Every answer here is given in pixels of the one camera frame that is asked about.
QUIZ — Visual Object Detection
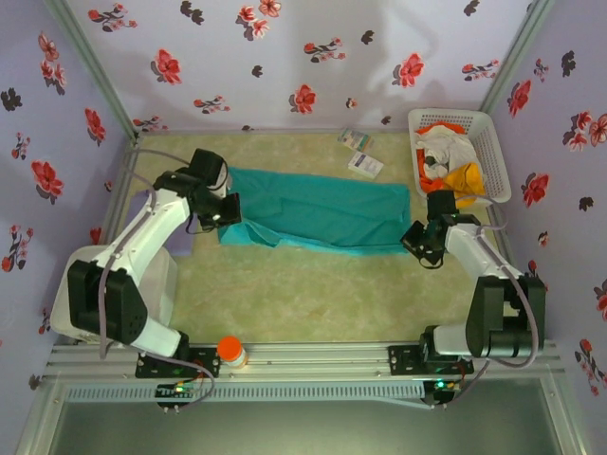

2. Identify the aluminium side rail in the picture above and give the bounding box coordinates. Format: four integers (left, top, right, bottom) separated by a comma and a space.
101, 136, 144, 247

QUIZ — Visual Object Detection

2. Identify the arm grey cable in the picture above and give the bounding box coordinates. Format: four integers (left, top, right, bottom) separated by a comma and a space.
97, 148, 217, 411
426, 193, 543, 410

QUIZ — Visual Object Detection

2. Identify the aluminium corner post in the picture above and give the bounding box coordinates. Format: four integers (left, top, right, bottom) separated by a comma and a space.
477, 0, 557, 116
43, 0, 144, 142

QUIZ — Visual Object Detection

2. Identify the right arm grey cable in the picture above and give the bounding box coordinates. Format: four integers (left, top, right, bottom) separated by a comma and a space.
426, 193, 543, 410

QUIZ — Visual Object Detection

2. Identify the white grey t-shirt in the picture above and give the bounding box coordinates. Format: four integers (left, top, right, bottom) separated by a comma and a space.
414, 123, 478, 179

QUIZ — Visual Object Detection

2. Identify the aluminium mounting rail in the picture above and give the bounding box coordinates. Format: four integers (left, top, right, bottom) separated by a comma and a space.
44, 337, 566, 381

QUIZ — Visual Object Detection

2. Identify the jar with orange lid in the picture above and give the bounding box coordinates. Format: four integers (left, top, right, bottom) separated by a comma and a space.
215, 335, 249, 371

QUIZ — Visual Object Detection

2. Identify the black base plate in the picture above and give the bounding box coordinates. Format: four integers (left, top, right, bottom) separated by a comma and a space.
134, 344, 223, 380
386, 344, 476, 379

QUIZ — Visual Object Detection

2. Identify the grey slotted cable duct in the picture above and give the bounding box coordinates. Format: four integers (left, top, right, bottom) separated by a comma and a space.
63, 381, 427, 405

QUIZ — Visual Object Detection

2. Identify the folded lavender t-shirt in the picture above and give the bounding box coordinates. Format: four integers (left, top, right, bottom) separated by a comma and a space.
134, 191, 196, 258

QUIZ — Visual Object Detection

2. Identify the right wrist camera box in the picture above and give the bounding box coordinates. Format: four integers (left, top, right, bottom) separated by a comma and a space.
426, 189, 460, 222

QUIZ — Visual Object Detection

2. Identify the teal t-shirt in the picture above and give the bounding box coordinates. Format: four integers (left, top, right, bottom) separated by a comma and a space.
217, 166, 412, 259

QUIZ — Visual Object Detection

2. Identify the red-orange t-shirt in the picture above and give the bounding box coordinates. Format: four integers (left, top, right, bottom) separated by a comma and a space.
414, 121, 469, 196

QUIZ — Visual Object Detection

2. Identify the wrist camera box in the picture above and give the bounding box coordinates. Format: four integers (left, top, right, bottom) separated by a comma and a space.
426, 189, 460, 222
189, 147, 232, 191

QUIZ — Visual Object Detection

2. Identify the left arm grey cable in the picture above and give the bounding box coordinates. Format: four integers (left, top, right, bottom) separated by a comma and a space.
97, 148, 217, 411

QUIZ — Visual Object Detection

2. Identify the white purple paper packet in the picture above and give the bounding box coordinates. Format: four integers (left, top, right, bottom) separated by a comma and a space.
346, 151, 386, 181

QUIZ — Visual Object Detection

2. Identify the green white paper packet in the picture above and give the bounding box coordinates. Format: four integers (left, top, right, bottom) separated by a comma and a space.
337, 126, 377, 155

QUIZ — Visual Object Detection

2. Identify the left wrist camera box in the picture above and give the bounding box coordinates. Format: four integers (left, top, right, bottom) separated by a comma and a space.
189, 147, 232, 191

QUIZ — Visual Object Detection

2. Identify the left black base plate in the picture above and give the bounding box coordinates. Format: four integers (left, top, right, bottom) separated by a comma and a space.
134, 344, 223, 380

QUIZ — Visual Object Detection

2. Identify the white plastic laundry basket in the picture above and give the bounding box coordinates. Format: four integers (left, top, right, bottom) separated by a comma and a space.
407, 108, 513, 201

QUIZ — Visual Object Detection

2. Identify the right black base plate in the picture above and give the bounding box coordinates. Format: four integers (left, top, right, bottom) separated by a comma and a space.
386, 344, 476, 379

